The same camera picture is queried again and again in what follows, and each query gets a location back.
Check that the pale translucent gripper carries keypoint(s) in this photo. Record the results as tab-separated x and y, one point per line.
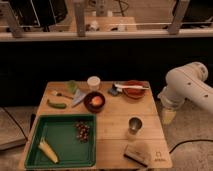
168	115

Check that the wooden felt eraser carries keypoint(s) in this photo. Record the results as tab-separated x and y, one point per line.
138	152

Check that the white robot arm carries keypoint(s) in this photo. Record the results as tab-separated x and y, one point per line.
185	82

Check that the green plastic tray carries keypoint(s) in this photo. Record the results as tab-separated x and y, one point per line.
60	132

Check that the small metal cup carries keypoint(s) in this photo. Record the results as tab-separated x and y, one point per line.
135	124

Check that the terracotta red plate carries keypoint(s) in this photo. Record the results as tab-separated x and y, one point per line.
134	93

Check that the dark blue clip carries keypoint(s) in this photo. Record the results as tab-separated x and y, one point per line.
114	91

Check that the orange fruit in bowl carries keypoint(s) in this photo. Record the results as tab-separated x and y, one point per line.
96	101

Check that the dark brown bowl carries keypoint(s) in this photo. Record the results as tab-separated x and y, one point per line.
87	102

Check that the white cup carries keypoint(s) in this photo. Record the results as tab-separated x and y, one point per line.
94	83

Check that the pile of brown beans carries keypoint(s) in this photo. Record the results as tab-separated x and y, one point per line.
82	131

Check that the grey knife blade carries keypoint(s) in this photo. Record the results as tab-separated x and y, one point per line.
78	97

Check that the green cucumber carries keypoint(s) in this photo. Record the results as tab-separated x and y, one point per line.
56	105

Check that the yellow corn cob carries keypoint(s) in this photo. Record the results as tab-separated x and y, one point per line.
48	151

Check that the white handled utensil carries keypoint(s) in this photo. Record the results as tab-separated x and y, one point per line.
131	87

